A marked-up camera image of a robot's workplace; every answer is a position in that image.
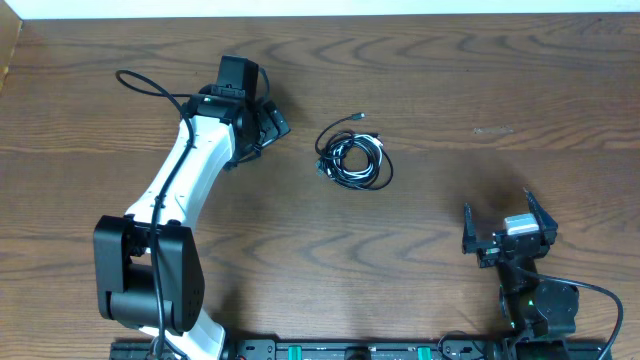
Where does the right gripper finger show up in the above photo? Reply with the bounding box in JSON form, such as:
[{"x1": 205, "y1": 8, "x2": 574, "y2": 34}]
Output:
[
  {"x1": 462, "y1": 203, "x2": 478, "y2": 254},
  {"x1": 524, "y1": 189, "x2": 558, "y2": 245}
]

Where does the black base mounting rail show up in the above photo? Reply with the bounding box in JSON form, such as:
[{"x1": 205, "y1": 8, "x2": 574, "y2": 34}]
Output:
[{"x1": 108, "y1": 338, "x2": 614, "y2": 360}]

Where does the white usb cable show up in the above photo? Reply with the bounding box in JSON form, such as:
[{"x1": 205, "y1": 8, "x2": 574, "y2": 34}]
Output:
[{"x1": 325, "y1": 133, "x2": 385, "y2": 180}]

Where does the black usb cable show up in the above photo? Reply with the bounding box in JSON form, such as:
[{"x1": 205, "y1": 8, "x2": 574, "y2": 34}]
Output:
[{"x1": 314, "y1": 112, "x2": 395, "y2": 192}]

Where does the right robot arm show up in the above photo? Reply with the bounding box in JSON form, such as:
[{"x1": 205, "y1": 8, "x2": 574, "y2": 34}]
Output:
[{"x1": 462, "y1": 191, "x2": 579, "y2": 359}]

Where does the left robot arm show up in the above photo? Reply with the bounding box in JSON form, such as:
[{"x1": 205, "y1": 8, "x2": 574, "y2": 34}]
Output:
[{"x1": 93, "y1": 55, "x2": 290, "y2": 359}]

